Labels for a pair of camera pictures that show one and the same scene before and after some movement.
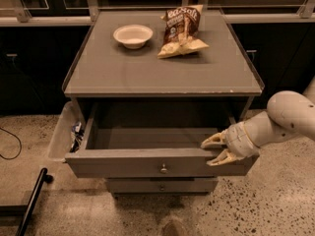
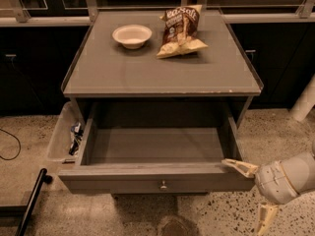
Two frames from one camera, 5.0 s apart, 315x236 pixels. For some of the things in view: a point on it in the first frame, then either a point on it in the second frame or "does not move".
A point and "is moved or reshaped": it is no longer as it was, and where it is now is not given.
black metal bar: x=31 y=204 does not move
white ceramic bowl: x=133 y=36 does not move
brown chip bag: x=180 y=32 does not move
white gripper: x=240 y=140 to x=272 y=183
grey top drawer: x=155 y=141 is moved or reshaped
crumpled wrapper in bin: x=77 y=134 does not move
